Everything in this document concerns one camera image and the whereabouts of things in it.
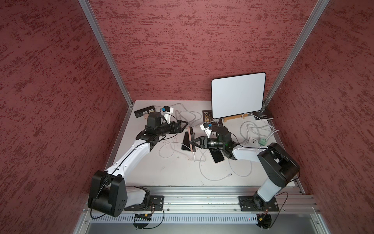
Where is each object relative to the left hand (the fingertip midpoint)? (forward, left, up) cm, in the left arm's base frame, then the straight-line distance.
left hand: (182, 125), depth 80 cm
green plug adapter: (-1, -52, -16) cm, 54 cm away
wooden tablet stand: (+21, -44, -16) cm, 51 cm away
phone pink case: (-6, -5, -2) cm, 9 cm away
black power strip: (+26, +32, -17) cm, 45 cm away
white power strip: (0, -47, -19) cm, 51 cm away
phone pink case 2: (-13, -20, -9) cm, 26 cm away
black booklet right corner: (+29, -64, -23) cm, 74 cm away
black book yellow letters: (+17, -23, -20) cm, 35 cm away
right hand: (-8, -6, -8) cm, 13 cm away
